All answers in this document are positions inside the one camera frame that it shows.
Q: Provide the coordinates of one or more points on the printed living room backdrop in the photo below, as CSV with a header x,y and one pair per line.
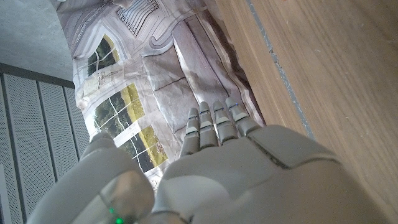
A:
x,y
161,68

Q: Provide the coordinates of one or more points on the grey tape line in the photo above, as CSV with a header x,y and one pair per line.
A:
x,y
274,57

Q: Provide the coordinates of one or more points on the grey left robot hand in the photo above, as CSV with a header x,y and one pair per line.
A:
x,y
236,180

